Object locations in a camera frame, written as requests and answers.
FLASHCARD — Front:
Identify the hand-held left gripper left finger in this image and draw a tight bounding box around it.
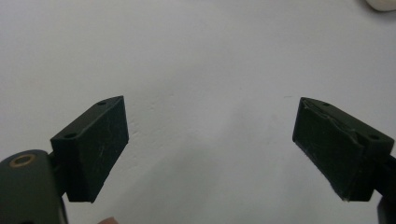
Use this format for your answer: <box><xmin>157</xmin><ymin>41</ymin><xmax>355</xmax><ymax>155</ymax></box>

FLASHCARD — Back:
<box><xmin>49</xmin><ymin>95</ymin><xmax>130</xmax><ymax>203</ymax></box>

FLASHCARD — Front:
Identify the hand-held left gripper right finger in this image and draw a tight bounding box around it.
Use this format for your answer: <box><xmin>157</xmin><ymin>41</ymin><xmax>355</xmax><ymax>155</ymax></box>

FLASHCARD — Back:
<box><xmin>291</xmin><ymin>96</ymin><xmax>395</xmax><ymax>203</ymax></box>

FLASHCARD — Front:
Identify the white round object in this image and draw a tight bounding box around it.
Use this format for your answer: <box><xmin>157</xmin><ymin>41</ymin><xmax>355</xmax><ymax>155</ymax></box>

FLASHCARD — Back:
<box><xmin>365</xmin><ymin>0</ymin><xmax>396</xmax><ymax>13</ymax></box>

